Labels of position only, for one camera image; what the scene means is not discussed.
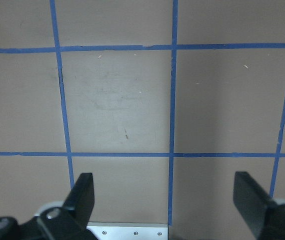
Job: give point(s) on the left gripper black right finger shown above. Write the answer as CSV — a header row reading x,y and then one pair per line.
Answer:
x,y
264,215

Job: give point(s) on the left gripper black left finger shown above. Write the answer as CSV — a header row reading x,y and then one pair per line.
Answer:
x,y
10,229

